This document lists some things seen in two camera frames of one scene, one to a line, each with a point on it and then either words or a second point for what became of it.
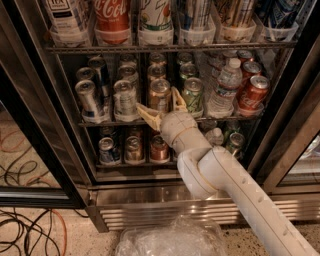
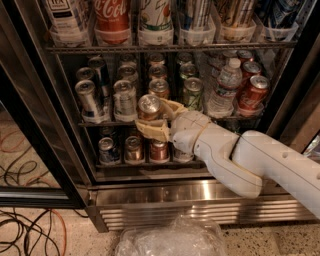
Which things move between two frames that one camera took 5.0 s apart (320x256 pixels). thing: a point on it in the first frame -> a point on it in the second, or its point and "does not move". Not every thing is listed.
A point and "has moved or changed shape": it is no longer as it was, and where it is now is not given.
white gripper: [176, 124] -> [187, 129]
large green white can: [156, 26] does not move
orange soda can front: [160, 95] has moved or changed shape
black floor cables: [17, 231] does not move
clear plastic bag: [178, 236] does not move
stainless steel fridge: [73, 73] does not move
